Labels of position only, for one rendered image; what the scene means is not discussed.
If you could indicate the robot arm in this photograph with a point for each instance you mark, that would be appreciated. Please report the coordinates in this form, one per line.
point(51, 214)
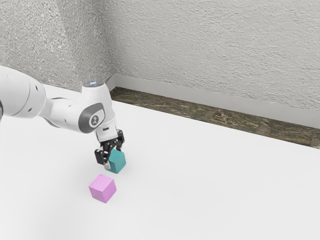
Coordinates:
point(57, 110)

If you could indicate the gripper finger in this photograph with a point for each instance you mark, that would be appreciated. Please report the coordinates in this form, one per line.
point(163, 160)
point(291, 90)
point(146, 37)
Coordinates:
point(120, 143)
point(102, 157)

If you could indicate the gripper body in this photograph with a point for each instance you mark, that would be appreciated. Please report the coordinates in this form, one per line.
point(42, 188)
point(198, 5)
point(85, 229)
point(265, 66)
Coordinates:
point(110, 143)

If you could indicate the teal block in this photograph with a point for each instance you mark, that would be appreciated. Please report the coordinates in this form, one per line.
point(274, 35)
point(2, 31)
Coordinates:
point(117, 161)

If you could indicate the pink block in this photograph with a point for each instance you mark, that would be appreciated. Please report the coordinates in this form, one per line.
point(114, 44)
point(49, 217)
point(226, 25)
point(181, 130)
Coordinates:
point(102, 188)

